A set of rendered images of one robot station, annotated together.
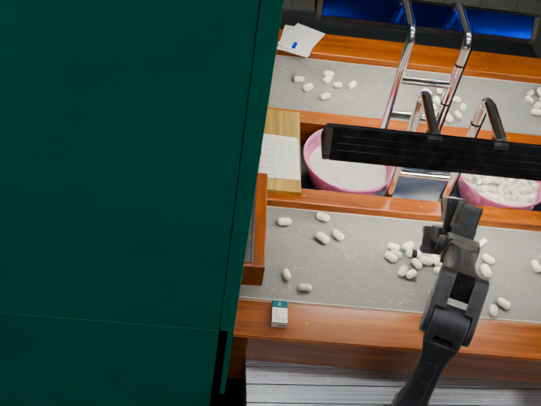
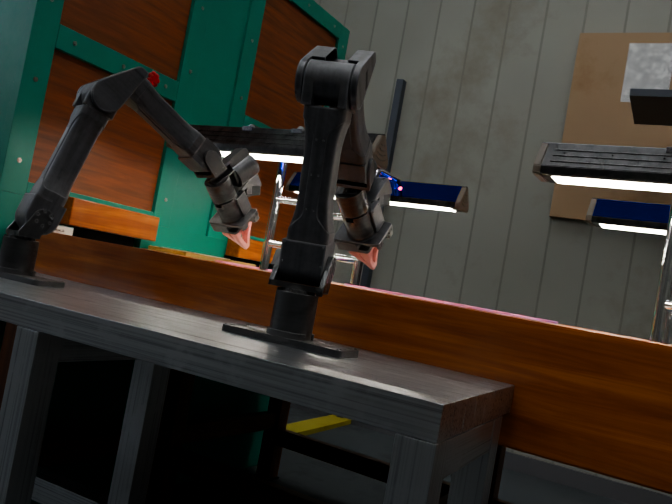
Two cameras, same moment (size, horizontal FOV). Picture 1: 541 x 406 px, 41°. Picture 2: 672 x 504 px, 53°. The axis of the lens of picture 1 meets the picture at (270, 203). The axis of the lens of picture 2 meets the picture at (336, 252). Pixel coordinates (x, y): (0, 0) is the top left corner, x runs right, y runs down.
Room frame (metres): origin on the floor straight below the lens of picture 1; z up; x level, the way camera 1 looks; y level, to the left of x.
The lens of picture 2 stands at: (0.05, -1.56, 0.77)
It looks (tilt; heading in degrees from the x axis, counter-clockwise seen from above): 2 degrees up; 37
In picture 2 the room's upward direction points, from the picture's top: 10 degrees clockwise
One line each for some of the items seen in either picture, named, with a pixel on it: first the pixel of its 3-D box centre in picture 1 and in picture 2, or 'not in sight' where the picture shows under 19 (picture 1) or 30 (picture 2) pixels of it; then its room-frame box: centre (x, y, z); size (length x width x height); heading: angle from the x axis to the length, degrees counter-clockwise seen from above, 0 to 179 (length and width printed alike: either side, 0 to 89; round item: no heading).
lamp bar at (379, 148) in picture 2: (460, 150); (270, 143); (1.25, -0.40, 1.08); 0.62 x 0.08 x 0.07; 96
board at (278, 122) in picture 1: (273, 148); (204, 257); (1.49, 0.02, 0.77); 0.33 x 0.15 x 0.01; 6
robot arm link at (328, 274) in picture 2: not in sight; (301, 272); (0.82, -0.92, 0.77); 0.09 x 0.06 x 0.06; 115
